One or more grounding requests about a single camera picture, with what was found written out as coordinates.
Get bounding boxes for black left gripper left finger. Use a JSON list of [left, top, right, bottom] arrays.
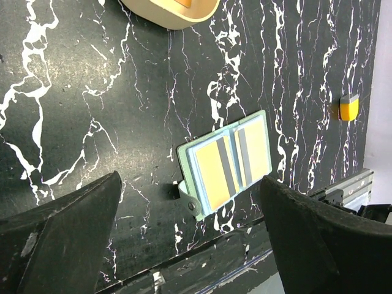
[[1, 171, 122, 293]]

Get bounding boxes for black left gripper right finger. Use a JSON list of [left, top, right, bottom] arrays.
[[260, 176, 391, 293]]

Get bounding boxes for brown gold credit card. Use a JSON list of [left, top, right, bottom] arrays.
[[234, 116, 272, 187]]

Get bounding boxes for mint green card holder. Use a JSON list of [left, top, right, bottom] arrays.
[[177, 110, 272, 221]]

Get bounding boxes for beige oval card tray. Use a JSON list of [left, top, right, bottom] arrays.
[[122, 0, 220, 30]]

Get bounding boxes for black front base bar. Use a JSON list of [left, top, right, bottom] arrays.
[[99, 216, 271, 293]]

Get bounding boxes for yellow grey small block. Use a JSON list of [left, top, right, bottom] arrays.
[[330, 94, 360, 121]]

